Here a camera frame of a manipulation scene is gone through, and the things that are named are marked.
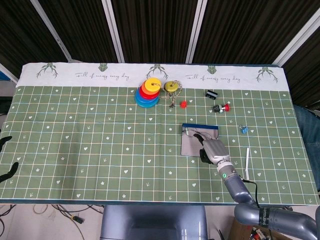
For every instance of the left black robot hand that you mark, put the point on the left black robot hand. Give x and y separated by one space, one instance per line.
8 172

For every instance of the brown cardboard box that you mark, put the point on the brown cardboard box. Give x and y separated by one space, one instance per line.
237 230

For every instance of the person's blue jeans leg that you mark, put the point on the person's blue jeans leg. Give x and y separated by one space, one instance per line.
310 130

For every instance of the blue binder clip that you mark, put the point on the blue binder clip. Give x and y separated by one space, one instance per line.
244 130

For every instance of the black connector with yellow tag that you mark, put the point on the black connector with yellow tag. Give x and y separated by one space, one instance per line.
79 220

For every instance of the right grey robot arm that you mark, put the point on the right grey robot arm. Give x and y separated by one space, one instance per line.
237 190

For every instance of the small red plastic cap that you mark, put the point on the small red plastic cap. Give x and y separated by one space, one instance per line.
184 104

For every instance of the white metal partition post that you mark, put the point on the white metal partition post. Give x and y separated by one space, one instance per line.
112 30
52 30
297 37
198 30

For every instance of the small black terminal block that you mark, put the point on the small black terminal block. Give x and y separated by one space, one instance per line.
212 94

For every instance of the thin black metal eyeglasses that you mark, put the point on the thin black metal eyeglasses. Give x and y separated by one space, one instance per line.
191 132

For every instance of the blue grey pouch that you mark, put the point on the blue grey pouch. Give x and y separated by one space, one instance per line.
190 147

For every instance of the white plastic stick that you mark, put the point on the white plastic stick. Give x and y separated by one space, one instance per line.
247 160

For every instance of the grey robot torso base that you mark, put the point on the grey robot torso base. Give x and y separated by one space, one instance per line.
150 222

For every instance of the red black small toy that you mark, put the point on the red black small toy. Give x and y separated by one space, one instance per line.
227 108

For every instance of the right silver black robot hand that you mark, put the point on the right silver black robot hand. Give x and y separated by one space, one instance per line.
216 151

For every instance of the green grid tablecloth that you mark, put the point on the green grid tablecloth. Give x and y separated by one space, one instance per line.
100 137

